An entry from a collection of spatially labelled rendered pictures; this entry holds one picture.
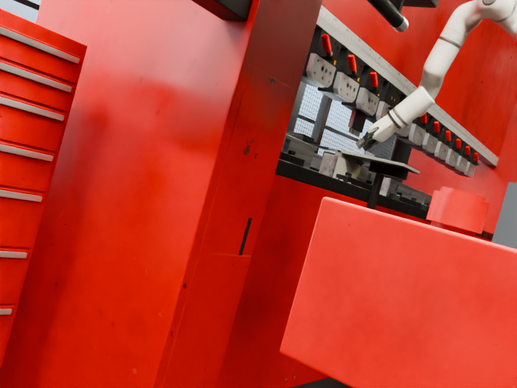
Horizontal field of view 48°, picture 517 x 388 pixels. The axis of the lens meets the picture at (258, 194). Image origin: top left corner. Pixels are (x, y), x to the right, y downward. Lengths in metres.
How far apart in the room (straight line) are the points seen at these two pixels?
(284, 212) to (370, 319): 1.41
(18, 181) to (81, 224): 0.26
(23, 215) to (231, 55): 0.61
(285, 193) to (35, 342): 0.83
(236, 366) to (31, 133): 0.93
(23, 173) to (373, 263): 1.13
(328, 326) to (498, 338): 0.11
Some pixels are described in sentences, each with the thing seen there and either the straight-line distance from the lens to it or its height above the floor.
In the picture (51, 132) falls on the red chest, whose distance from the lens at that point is 1.46.
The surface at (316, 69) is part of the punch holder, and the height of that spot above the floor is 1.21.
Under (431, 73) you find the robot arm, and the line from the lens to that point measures 2.30.
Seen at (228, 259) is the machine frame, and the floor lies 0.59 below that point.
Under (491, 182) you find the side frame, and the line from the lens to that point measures 4.42.
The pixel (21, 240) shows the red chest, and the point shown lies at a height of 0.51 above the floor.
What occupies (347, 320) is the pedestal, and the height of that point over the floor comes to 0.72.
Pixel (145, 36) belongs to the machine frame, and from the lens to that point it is 1.59.
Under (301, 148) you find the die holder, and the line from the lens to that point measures 2.03.
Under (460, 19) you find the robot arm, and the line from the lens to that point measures 2.31.
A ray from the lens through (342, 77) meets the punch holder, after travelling 2.16.
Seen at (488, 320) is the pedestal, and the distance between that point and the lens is 0.38.
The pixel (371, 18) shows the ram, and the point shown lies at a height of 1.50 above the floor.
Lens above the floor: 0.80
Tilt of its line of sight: 1 degrees down
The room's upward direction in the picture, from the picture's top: 16 degrees clockwise
